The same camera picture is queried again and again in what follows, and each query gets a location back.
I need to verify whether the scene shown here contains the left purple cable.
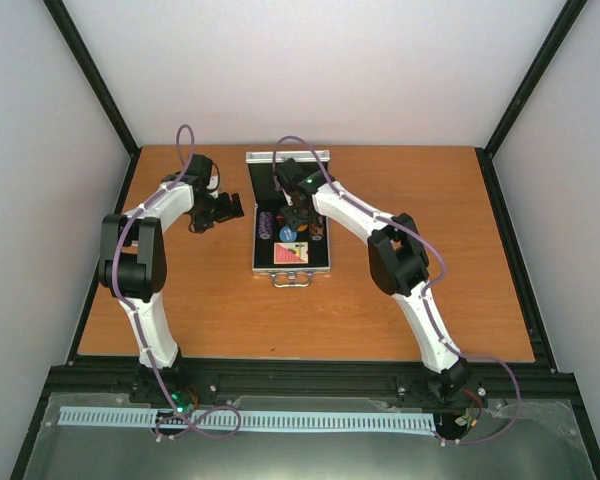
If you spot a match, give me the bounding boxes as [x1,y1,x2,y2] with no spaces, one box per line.
[110,124,244,444]

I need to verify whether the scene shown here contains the light blue cable duct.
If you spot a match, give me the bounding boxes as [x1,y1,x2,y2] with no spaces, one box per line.
[57,406,436,436]

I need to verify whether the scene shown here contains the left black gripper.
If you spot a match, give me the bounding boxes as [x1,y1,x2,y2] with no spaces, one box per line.
[191,193,246,233]

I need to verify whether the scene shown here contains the blue small blind button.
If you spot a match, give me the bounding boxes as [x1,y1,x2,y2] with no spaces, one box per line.
[279,225,298,243]

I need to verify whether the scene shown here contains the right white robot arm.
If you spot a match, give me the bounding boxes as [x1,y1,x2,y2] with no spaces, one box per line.
[272,158,470,405]

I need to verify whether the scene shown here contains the red playing card deck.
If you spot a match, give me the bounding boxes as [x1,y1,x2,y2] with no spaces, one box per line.
[273,242,309,265]

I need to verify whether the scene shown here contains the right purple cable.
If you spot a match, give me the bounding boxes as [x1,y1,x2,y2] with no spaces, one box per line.
[272,135,523,447]

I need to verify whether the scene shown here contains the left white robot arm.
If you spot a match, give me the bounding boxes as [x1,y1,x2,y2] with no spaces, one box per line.
[98,154,244,403]

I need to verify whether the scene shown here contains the black aluminium frame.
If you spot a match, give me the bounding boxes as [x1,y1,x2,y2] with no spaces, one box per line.
[11,1,600,479]

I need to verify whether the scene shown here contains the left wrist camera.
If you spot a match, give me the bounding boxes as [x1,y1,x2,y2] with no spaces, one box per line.
[207,175,220,193]

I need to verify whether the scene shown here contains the aluminium poker case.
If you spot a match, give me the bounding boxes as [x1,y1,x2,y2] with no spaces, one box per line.
[245,150,332,288]

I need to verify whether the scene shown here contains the brown black chip stack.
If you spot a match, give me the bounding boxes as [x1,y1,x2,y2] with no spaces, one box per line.
[308,222,325,241]

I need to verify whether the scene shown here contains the purple cable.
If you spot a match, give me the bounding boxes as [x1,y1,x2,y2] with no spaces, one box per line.
[110,124,244,444]
[272,135,523,447]

